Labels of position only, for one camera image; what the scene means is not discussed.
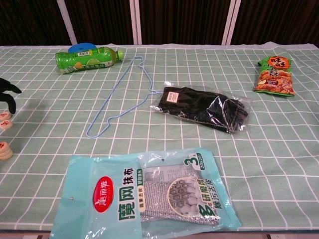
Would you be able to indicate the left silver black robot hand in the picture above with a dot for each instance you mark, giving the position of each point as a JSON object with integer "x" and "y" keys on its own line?
{"x": 12, "y": 104}

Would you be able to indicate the blue round plastic disc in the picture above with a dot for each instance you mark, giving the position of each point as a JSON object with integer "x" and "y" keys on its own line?
{"x": 81, "y": 46}

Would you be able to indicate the green white checkered tablecloth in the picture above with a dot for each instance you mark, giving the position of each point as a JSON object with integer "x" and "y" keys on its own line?
{"x": 49, "y": 99}

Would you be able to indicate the green tea plastic bottle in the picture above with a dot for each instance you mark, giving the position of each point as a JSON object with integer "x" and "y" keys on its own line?
{"x": 84, "y": 59}

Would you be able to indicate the teal cleaning cloth package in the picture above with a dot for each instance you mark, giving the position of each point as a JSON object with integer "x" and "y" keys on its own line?
{"x": 112, "y": 199}

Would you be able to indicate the black gloves in clear bag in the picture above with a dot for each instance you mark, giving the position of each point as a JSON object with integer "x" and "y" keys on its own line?
{"x": 199, "y": 107}

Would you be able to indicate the green orange snack bag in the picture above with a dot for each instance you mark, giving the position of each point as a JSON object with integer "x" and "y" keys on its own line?
{"x": 274, "y": 77}

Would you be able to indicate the white partition post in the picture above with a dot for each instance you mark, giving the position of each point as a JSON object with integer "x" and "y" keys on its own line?
{"x": 231, "y": 22}
{"x": 66, "y": 23}
{"x": 135, "y": 22}

